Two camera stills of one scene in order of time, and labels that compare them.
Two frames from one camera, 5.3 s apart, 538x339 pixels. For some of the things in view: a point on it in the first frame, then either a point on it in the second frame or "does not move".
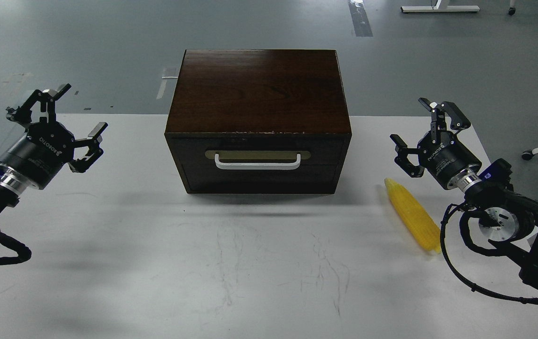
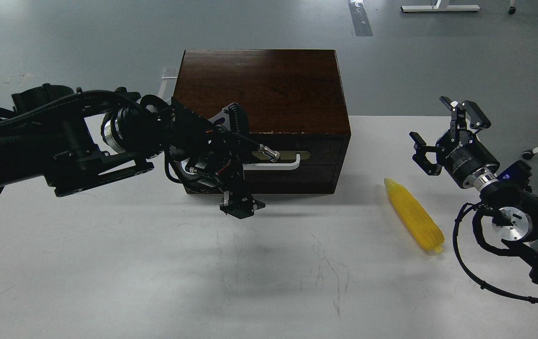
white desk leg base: (441, 6) does not move
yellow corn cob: (418, 221) does not move
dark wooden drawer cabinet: (259, 121) does not move
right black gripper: (449, 161) to (459, 159)
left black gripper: (36, 158) to (204, 157)
